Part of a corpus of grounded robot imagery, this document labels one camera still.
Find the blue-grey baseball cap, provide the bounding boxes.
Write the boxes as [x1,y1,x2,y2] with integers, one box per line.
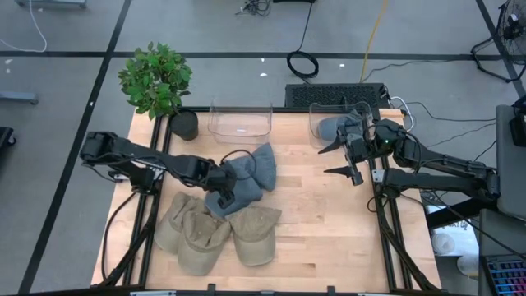
[317,109,365,143]
[245,142,278,192]
[204,155,264,219]

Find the black desk device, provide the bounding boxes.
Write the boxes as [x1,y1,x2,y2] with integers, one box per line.
[508,96,526,148]

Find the clear plastic bin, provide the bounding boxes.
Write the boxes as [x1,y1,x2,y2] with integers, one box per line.
[207,104,274,146]
[308,98,376,149]

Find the white floor cable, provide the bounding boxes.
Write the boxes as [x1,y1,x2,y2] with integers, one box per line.
[0,0,48,53]

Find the black chair base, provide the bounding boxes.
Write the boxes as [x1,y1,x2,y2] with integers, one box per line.
[0,126,16,160]

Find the backlit rainbow keyboard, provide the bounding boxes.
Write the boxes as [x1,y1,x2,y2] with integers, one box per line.
[480,254,526,296]

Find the white cup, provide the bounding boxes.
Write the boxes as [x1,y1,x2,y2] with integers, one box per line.
[456,253,481,278]

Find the green leafy potted plant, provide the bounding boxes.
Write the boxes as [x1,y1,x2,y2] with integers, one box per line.
[118,40,193,121]

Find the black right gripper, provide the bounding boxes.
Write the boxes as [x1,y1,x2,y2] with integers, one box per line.
[318,121,373,187]

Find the yellow cable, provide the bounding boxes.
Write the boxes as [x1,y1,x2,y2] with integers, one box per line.
[360,0,390,83]

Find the grey furniture base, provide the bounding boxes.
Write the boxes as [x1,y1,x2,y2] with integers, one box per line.
[15,0,88,9]

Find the black mesh computer case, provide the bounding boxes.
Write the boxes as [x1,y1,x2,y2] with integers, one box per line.
[284,83,391,110]

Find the white printed box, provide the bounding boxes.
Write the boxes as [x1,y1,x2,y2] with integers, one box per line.
[427,205,480,258]

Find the black plant pot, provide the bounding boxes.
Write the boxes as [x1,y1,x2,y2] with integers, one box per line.
[168,109,200,141]

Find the black desk beam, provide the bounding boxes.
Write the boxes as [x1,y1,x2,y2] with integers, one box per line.
[425,197,498,229]

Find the black floor fan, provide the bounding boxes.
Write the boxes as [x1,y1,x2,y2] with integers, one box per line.
[470,0,526,83]

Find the grey furniture foot bar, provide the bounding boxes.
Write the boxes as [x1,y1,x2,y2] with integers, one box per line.
[0,90,40,105]

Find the tangled black cable bundle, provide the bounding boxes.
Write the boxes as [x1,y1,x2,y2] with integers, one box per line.
[237,0,272,17]

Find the white looped cable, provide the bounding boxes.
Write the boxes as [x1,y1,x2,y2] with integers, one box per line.
[389,95,416,133]

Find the coiled black cable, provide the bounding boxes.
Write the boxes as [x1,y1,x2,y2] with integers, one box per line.
[286,2,321,80]

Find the grey desk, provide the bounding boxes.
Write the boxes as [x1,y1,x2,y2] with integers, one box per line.
[495,104,526,219]
[478,208,526,258]

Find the thin black floor cable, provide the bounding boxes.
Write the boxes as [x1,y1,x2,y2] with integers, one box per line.
[400,101,496,123]

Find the beige baseball cap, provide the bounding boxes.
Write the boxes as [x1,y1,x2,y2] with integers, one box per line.
[176,209,232,276]
[224,205,283,267]
[154,192,209,254]

